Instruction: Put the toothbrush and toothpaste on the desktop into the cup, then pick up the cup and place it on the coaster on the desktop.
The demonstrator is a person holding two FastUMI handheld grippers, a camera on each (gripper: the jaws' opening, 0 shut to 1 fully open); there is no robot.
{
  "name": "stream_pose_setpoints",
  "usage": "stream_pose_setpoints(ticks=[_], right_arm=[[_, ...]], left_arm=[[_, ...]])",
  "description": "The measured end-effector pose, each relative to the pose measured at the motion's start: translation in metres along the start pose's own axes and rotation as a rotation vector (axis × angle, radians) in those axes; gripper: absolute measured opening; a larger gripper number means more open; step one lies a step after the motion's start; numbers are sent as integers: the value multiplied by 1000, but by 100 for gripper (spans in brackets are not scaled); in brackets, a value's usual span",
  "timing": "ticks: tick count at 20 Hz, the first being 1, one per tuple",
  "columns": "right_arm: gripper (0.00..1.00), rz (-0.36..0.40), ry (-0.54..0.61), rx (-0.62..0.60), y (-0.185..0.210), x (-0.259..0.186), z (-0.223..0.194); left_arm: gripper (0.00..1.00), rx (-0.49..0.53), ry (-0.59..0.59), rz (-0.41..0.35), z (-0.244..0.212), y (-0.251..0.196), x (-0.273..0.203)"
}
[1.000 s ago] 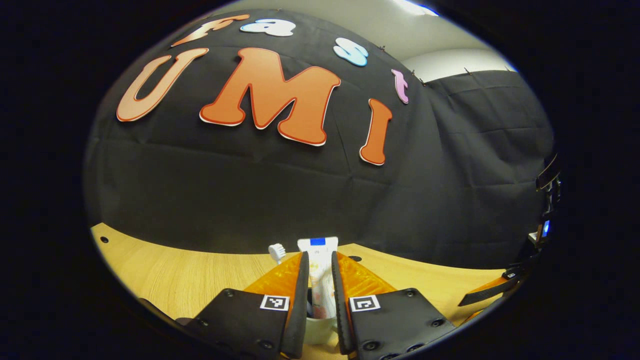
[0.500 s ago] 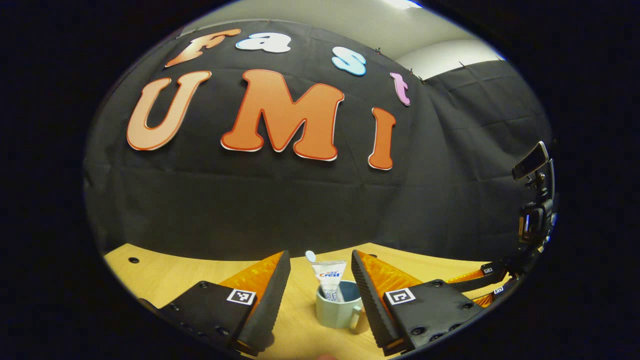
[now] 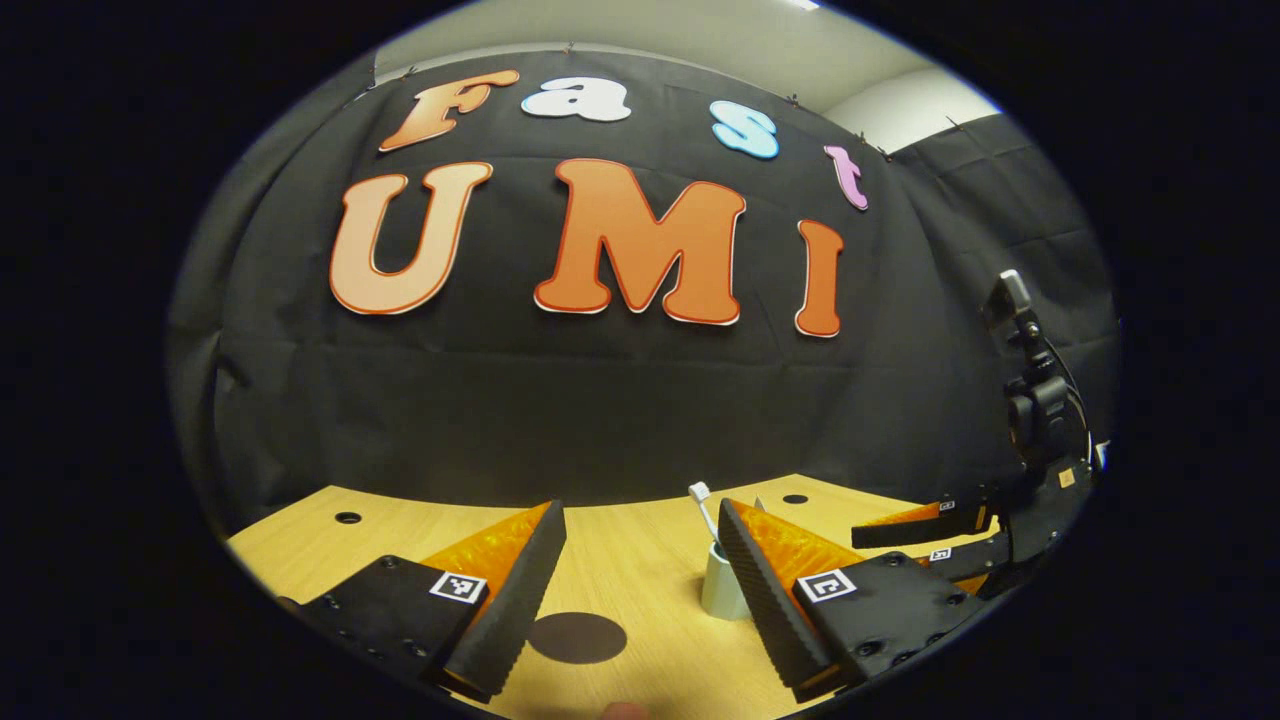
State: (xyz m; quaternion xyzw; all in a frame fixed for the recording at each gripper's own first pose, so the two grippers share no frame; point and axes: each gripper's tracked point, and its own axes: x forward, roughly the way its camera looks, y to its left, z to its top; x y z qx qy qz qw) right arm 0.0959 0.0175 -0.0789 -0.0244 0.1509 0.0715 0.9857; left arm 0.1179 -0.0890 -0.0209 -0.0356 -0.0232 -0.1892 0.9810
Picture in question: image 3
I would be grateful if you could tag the white toothbrush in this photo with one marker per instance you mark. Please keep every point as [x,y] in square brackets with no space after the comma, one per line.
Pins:
[705,510]

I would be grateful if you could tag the wooden desktop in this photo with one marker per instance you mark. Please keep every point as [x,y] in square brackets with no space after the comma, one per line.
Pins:
[620,560]

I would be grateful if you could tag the dark brown round coaster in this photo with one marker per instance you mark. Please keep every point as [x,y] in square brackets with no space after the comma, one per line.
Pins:
[577,638]

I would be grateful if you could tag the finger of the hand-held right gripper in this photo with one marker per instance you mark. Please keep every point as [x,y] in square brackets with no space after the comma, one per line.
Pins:
[940,518]
[975,555]

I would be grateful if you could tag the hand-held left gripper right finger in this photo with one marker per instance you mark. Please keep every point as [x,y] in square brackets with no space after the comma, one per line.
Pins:
[760,590]

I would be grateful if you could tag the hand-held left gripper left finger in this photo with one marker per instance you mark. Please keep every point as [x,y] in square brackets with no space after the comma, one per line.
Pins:
[530,580]

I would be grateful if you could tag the black backdrop cloth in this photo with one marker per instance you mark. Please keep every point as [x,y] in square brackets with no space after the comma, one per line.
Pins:
[620,400]

